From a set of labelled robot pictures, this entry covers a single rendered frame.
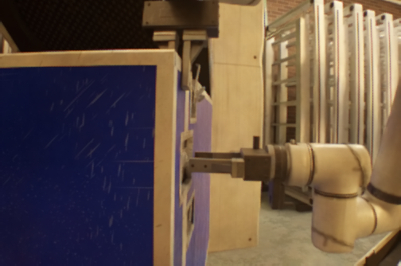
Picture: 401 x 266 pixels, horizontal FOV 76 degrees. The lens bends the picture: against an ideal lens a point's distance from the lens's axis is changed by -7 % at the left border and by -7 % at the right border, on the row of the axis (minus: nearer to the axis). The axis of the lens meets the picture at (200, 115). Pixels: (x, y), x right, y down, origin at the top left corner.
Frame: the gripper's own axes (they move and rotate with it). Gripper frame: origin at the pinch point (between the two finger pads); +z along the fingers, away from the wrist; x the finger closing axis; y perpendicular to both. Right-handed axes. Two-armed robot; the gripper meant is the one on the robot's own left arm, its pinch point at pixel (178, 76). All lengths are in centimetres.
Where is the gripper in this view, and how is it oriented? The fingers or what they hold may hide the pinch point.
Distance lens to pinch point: 46.9
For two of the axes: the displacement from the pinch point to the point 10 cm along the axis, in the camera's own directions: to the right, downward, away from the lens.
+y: 0.8, 1.9, 9.8
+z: -0.4, 9.8, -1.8
